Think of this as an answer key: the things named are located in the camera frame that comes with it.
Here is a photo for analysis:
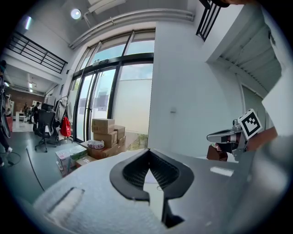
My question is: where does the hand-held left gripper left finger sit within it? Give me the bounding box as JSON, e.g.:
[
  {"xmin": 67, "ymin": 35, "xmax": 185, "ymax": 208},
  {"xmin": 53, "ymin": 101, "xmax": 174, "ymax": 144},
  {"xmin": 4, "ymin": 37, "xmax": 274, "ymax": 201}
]
[{"xmin": 34, "ymin": 148, "xmax": 166, "ymax": 234}]

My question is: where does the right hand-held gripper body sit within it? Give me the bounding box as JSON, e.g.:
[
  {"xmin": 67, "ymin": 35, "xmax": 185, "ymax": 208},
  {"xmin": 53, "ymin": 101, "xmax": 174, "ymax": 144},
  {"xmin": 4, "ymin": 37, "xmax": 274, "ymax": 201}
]
[{"xmin": 232, "ymin": 109, "xmax": 263, "ymax": 162}]

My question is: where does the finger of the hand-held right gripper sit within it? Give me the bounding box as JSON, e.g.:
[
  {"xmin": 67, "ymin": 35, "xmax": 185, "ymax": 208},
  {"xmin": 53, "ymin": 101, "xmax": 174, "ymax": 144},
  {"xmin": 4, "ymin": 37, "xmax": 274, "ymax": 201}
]
[{"xmin": 207, "ymin": 128, "xmax": 241, "ymax": 143}]

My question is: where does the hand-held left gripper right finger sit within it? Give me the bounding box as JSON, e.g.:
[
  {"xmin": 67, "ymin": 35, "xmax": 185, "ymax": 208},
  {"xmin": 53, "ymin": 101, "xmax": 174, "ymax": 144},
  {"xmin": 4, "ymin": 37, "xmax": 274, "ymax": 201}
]
[{"xmin": 149, "ymin": 148, "xmax": 250, "ymax": 231}]

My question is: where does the person's right forearm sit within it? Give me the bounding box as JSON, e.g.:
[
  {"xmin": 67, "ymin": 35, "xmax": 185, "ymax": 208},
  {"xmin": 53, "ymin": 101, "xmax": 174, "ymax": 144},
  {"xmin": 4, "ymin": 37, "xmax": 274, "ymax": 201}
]
[{"xmin": 247, "ymin": 127, "xmax": 279, "ymax": 151}]

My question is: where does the person's light grey sweatshirt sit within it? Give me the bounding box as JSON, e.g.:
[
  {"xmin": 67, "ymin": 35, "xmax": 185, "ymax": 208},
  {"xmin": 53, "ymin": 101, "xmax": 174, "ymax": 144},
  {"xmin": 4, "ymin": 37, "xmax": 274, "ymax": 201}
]
[{"xmin": 262, "ymin": 66, "xmax": 293, "ymax": 138}]

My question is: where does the green white carton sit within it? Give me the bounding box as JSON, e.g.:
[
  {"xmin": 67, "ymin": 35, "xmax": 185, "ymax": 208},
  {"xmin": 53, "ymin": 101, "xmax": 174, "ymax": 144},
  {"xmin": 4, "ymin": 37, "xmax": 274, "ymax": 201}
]
[{"xmin": 55, "ymin": 145, "xmax": 88, "ymax": 178}]

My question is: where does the white plastic bag red print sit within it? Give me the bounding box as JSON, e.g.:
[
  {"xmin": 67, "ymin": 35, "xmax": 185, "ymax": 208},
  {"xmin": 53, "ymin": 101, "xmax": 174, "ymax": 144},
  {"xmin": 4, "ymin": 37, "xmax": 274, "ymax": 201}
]
[{"xmin": 87, "ymin": 139, "xmax": 105, "ymax": 149}]

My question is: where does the stack of brown cardboard boxes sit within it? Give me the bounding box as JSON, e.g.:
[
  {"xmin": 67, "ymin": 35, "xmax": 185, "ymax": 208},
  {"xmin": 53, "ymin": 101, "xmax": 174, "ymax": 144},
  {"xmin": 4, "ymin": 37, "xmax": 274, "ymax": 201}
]
[{"xmin": 75, "ymin": 118, "xmax": 127, "ymax": 169}]

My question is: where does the black office chair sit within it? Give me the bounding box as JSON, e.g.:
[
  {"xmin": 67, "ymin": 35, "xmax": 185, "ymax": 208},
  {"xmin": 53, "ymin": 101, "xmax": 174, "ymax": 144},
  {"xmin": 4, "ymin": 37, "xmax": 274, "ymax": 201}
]
[{"xmin": 34, "ymin": 109, "xmax": 60, "ymax": 153}]

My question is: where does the clothes rack with garments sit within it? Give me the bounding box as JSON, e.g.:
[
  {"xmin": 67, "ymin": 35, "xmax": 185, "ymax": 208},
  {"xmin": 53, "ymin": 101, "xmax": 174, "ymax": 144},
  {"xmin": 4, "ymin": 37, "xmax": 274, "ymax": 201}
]
[{"xmin": 54, "ymin": 96, "xmax": 73, "ymax": 128}]

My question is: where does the black framed glass door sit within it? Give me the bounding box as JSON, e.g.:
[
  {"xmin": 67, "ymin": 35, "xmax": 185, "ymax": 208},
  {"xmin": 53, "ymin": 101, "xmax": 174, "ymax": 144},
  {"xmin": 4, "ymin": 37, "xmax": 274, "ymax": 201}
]
[{"xmin": 68, "ymin": 29, "xmax": 154, "ymax": 151}]

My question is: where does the black stair railing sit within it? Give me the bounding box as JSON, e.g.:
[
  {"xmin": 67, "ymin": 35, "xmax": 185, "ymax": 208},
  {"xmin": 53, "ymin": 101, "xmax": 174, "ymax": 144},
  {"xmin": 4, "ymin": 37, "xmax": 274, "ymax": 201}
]
[{"xmin": 196, "ymin": 0, "xmax": 222, "ymax": 42}]

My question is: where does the dark door sign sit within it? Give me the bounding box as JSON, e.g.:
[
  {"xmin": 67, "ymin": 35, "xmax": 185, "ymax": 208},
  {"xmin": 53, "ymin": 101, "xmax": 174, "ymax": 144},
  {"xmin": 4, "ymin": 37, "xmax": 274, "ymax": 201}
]
[{"xmin": 92, "ymin": 58, "xmax": 109, "ymax": 67}]

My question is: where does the black mezzanine railing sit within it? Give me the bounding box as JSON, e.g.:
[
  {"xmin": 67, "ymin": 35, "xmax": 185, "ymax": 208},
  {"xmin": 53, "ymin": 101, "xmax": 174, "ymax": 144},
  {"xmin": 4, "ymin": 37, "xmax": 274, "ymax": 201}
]
[{"xmin": 6, "ymin": 31, "xmax": 68, "ymax": 74}]

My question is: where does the white ceiling air conditioner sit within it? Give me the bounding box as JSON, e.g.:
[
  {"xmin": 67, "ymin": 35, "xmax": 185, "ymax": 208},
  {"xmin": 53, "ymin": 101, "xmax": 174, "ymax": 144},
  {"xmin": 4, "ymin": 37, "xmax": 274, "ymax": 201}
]
[{"xmin": 88, "ymin": 0, "xmax": 126, "ymax": 14}]

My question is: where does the round ceiling lamp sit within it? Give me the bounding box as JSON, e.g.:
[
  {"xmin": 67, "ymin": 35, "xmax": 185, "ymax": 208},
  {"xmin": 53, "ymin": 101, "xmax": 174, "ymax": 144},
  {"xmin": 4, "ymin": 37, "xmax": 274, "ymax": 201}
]
[{"xmin": 70, "ymin": 8, "xmax": 82, "ymax": 20}]

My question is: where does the black floor cable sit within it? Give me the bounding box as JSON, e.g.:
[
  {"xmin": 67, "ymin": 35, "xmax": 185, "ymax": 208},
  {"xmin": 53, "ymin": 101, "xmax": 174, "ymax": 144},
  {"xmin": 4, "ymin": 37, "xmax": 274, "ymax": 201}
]
[{"xmin": 4, "ymin": 152, "xmax": 21, "ymax": 166}]

